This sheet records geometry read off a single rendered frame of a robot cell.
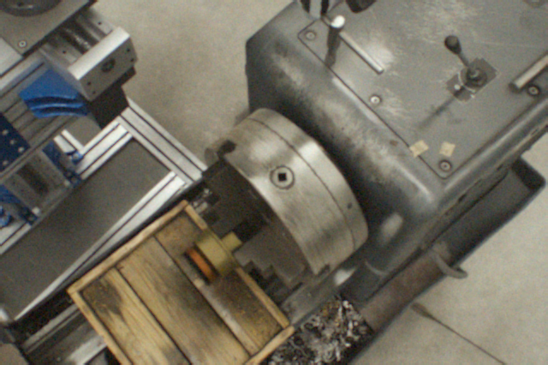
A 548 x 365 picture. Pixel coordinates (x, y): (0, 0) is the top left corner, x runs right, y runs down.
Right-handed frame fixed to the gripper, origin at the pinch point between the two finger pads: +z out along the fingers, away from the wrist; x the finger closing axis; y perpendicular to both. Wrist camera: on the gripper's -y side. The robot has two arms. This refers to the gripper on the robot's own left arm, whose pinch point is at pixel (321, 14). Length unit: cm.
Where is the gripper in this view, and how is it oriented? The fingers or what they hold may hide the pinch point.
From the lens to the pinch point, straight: 97.9
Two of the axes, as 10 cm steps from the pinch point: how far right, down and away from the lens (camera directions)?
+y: -6.5, -7.1, 2.7
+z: -0.1, 3.6, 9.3
